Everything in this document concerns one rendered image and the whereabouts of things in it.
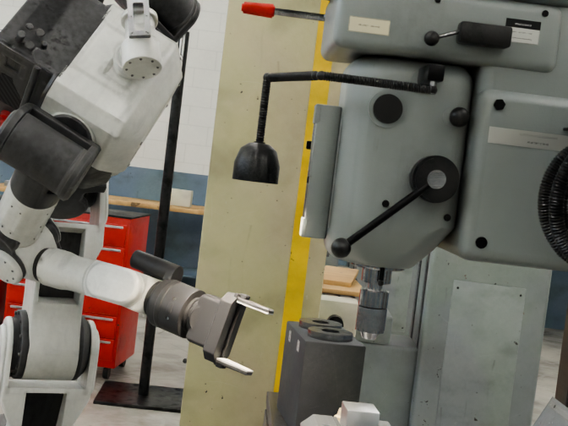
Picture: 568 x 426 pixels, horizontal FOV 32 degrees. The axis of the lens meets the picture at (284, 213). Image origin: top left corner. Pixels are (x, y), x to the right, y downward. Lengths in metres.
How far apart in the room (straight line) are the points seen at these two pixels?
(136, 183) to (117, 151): 8.85
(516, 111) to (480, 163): 0.09
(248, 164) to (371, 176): 0.19
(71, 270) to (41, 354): 0.30
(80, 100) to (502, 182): 0.72
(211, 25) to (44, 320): 8.72
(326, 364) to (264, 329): 1.44
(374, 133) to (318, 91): 1.82
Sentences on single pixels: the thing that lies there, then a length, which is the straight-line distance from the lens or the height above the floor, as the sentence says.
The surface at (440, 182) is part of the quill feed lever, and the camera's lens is 1.48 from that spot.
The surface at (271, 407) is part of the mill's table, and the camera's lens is 2.16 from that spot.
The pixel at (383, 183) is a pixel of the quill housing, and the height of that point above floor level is 1.44.
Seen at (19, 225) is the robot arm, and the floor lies 1.29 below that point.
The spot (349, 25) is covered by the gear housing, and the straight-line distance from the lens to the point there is 1.49.
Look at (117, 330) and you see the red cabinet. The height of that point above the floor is 0.31.
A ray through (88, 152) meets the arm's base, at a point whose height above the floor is 1.43.
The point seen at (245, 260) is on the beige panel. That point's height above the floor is 1.11.
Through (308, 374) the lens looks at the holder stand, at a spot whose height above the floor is 1.06.
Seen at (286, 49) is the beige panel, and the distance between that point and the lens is 3.33.
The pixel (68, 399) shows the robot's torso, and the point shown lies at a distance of 2.16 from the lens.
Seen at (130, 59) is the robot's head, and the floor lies 1.59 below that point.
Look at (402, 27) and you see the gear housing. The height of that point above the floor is 1.67.
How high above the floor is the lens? 1.46
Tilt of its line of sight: 3 degrees down
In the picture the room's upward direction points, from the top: 7 degrees clockwise
